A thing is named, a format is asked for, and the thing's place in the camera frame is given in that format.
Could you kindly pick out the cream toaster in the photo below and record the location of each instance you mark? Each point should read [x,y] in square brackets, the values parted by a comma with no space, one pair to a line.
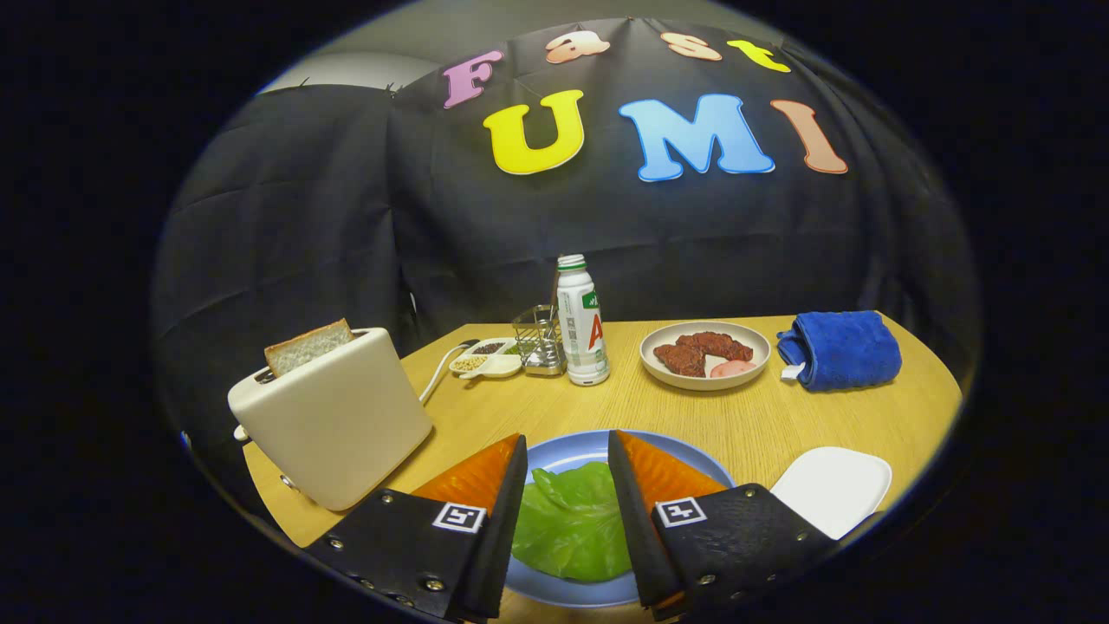
[338,416]

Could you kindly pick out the green lettuce leaf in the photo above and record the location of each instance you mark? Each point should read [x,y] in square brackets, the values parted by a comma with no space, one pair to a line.
[567,529]

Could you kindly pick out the beige round plate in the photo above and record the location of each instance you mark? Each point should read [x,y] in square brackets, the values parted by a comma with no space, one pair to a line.
[693,383]

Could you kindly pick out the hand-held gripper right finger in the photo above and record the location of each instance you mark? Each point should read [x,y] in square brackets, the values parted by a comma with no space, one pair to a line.
[637,537]

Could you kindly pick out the black backdrop cloth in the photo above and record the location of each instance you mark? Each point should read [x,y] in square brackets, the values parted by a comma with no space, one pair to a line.
[346,217]

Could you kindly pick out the brown bread slice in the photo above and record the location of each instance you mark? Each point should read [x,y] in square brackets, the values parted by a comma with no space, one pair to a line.
[308,347]

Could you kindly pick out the pink ham slice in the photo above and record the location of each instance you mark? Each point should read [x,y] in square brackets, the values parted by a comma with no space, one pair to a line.
[735,369]

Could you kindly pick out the white bottle with green cap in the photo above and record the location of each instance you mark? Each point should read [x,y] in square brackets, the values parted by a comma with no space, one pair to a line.
[576,329]

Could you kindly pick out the small red meat piece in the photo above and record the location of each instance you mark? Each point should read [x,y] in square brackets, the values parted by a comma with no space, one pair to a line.
[680,360]

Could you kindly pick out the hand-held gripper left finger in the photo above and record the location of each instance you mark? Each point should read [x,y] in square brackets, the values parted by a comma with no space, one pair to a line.
[498,537]

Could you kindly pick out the long red meat piece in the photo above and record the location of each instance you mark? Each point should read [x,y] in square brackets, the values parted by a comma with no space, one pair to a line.
[719,345]

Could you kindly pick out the white plate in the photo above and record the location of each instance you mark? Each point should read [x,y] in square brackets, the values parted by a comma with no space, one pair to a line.
[832,490]

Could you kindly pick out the blue towel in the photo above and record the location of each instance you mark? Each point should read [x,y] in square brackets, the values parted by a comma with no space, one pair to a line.
[845,351]

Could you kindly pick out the white divided seasoning dish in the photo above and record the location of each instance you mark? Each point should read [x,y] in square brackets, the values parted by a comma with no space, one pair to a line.
[498,367]

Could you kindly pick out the blue round plate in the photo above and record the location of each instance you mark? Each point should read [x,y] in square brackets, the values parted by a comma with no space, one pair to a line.
[572,449]

